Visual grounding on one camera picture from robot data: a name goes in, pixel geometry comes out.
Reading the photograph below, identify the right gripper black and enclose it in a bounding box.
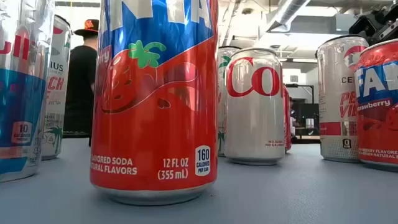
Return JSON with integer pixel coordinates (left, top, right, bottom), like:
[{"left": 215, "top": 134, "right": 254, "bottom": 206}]
[{"left": 348, "top": 0, "right": 398, "bottom": 46}]

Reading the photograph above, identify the white Celsius can black lid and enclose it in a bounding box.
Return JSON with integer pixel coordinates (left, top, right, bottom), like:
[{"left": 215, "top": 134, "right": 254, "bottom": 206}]
[
  {"left": 41, "top": 14, "right": 72, "bottom": 161},
  {"left": 216, "top": 45, "right": 242, "bottom": 157},
  {"left": 316, "top": 34, "right": 370, "bottom": 164}
]

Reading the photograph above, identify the silver Diet Coke can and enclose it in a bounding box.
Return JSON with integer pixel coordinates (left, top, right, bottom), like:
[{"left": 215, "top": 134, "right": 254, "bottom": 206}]
[{"left": 223, "top": 47, "right": 284, "bottom": 166}]

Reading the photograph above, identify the blue silver Red Bull can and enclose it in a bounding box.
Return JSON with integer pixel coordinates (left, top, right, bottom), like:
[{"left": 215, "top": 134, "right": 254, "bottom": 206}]
[{"left": 0, "top": 0, "right": 56, "bottom": 184}]

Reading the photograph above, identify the ceiling light bar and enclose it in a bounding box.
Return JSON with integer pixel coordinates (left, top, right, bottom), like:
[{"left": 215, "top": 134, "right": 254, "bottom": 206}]
[{"left": 277, "top": 57, "right": 318, "bottom": 63}]

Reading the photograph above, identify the large black screen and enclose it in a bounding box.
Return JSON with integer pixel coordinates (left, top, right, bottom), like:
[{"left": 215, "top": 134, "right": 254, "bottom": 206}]
[{"left": 291, "top": 102, "right": 321, "bottom": 138}]

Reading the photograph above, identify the blue-grey table mat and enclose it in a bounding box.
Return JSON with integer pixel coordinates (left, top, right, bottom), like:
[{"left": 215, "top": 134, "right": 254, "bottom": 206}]
[{"left": 0, "top": 138, "right": 398, "bottom": 224}]

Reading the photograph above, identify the person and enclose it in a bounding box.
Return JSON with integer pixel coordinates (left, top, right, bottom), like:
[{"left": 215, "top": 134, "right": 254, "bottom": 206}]
[{"left": 63, "top": 19, "right": 100, "bottom": 139}]

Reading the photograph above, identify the silver ventilation duct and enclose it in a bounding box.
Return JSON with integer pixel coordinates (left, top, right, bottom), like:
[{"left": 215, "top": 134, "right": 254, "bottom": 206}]
[{"left": 266, "top": 0, "right": 312, "bottom": 32}]

